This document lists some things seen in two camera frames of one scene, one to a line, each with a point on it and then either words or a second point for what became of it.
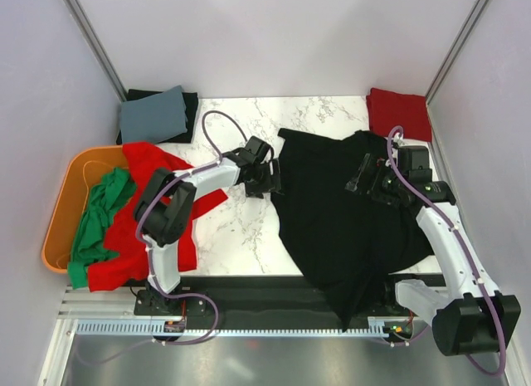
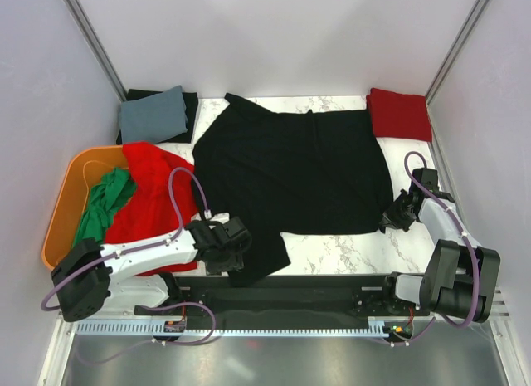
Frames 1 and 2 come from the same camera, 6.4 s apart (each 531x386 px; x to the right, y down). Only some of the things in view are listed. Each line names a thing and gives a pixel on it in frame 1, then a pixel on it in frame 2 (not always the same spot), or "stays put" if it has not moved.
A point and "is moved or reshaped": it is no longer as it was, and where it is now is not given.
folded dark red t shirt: x=387 y=109 stays put
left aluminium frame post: x=115 y=80 stays put
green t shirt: x=105 y=197 stays put
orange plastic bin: x=87 y=167 stays put
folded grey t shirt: x=154 y=118 stays put
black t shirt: x=353 y=243 is moved or reshaped
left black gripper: x=273 y=183 → x=234 y=261
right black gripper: x=375 y=191 → x=391 y=219
